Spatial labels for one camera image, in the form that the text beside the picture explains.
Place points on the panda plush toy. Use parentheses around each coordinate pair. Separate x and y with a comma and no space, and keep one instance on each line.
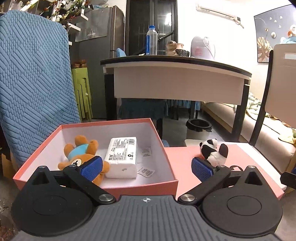
(214,156)

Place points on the green stacked stools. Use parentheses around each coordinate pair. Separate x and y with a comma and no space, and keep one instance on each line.
(82,92)

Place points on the white tissue pack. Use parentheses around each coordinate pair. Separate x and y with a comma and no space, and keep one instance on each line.
(122,157)

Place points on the dark woven basket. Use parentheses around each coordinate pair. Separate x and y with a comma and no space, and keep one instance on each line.
(182,53)

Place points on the beige sofa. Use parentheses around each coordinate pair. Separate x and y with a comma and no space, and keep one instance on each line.
(276,140)

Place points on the clear water bottle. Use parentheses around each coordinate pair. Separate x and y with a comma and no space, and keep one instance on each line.
(151,41)

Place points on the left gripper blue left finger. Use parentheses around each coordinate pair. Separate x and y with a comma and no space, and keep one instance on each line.
(97,195)

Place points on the white table with black top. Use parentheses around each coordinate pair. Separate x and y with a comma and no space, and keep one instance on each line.
(173,77)

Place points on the white staircase with garland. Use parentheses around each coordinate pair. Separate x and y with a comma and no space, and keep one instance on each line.
(67,13)

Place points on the brown teddy bear plush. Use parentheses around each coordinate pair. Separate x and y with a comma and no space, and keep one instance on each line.
(83,155)

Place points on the small brown figurine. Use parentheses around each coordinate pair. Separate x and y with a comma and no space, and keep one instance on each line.
(172,46)

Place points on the pink box lid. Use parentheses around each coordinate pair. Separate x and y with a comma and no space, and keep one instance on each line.
(244,167)

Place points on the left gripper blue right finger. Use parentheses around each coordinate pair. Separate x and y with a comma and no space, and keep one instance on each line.
(212,179)

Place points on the blue cloth on table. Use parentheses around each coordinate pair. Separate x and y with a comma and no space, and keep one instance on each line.
(120,53)

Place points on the dark grey refrigerator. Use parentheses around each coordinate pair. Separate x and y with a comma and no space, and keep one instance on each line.
(98,39)

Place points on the white chair with black frame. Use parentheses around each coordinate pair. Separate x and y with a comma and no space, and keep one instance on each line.
(279,93)

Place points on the blue textured chair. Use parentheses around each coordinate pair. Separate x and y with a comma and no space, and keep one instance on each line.
(37,93)

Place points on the white rice cooker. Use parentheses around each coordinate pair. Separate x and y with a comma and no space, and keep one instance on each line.
(202,48)

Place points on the framed wall painting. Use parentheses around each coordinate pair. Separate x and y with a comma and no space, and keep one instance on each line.
(276,26)

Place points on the black trash bin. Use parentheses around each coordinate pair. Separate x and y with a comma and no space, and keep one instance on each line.
(198,129)

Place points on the white air conditioner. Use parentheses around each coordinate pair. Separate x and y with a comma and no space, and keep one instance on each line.
(235,19)

